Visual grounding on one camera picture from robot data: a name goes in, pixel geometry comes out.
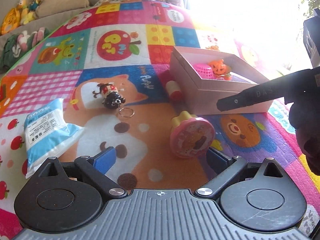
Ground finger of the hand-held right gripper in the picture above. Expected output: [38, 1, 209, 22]
[216, 67, 320, 112]

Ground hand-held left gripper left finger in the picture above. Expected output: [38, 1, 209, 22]
[41, 147, 128, 200]

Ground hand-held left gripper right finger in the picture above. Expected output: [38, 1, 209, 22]
[196, 148, 288, 200]

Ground pink toy camera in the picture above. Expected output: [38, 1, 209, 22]
[170, 111, 215, 158]

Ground orange pumpkin toy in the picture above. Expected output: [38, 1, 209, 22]
[209, 59, 232, 81]

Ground beige cardboard box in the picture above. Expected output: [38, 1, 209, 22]
[169, 46, 274, 114]

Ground pink plastic basket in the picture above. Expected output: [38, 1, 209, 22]
[192, 63, 215, 80]

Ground blue white tissue pack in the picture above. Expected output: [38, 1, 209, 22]
[24, 98, 85, 179]

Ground red white doll figure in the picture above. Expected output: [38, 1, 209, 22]
[92, 82, 118, 99]

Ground red cylinder toy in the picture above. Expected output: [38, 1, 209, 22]
[164, 70, 182, 102]

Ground person's right hand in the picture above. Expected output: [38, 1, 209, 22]
[289, 102, 320, 176]

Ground colourful cartoon play mat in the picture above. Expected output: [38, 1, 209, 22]
[0, 0, 320, 240]

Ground green pink plush toy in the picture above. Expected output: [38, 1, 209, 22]
[0, 34, 28, 67]

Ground pink white plush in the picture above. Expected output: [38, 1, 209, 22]
[16, 27, 52, 51]

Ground orange yellow plush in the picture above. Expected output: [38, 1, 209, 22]
[1, 7, 22, 36]

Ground yellow duck plush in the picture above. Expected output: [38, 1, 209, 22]
[16, 0, 33, 25]

